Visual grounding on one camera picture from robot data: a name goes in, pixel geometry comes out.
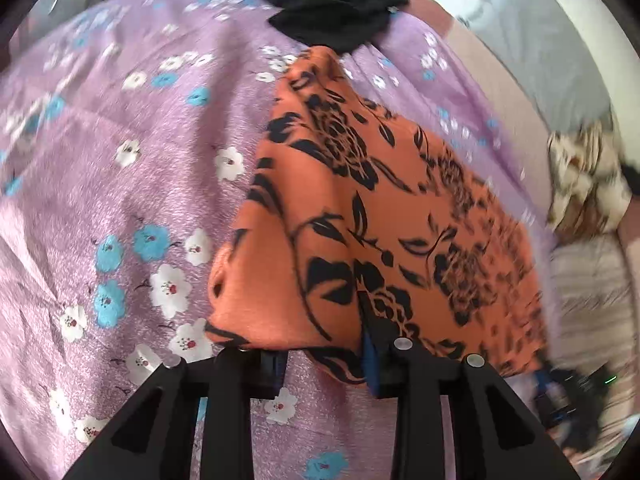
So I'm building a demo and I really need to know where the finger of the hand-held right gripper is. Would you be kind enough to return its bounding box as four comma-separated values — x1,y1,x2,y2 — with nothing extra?
532,367,567,413

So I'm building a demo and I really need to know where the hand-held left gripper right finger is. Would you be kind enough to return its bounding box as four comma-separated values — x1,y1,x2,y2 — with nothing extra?
359,294,572,480

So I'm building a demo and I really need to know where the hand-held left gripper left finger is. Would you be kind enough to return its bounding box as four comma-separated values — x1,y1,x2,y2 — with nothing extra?
65,347,289,480

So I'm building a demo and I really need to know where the orange black floral shirt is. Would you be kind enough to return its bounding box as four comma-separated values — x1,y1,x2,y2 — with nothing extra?
204,46,549,386

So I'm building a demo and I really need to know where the striped floral pillow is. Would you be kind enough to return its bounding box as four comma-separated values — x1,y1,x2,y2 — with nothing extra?
547,232,640,378

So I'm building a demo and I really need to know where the cream brown patterned blanket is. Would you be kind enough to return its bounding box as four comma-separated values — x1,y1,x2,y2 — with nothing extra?
546,115,634,242

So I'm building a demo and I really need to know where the purple floral bed sheet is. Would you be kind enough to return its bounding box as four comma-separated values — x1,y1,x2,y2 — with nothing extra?
0,0,557,480

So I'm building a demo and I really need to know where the grey pillow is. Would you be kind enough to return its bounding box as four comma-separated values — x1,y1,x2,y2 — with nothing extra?
457,0,615,135

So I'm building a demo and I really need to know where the black crumpled garment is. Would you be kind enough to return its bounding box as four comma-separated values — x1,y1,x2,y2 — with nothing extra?
248,0,412,55

